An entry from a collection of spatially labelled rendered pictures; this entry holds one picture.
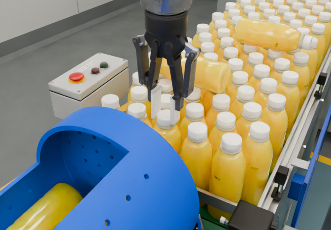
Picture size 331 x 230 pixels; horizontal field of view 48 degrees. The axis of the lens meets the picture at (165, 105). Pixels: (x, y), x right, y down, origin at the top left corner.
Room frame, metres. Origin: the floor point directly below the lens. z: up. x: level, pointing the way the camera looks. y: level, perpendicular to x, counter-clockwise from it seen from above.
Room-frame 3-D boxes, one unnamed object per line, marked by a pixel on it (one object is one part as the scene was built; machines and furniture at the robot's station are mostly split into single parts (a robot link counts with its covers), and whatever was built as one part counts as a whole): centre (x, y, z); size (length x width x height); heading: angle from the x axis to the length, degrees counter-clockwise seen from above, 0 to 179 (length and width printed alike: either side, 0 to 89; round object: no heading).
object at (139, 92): (0.73, 0.06, 1.09); 0.04 x 0.04 x 0.02
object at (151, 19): (0.62, 0.00, 1.29); 0.08 x 0.07 x 0.09; 60
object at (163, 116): (0.62, 0.00, 1.10); 0.04 x 0.04 x 0.02
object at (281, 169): (0.60, -0.26, 0.94); 0.03 x 0.02 x 0.08; 151
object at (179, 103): (0.60, -0.04, 1.16); 0.03 x 0.01 x 0.05; 60
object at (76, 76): (0.79, 0.22, 1.11); 0.04 x 0.04 x 0.01
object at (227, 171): (0.55, -0.13, 0.99); 0.07 x 0.07 x 0.19
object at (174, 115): (0.61, -0.02, 1.13); 0.03 x 0.01 x 0.07; 150
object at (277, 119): (0.70, -0.25, 0.99); 0.07 x 0.07 x 0.19
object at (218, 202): (0.58, 0.00, 0.96); 0.40 x 0.01 x 0.03; 61
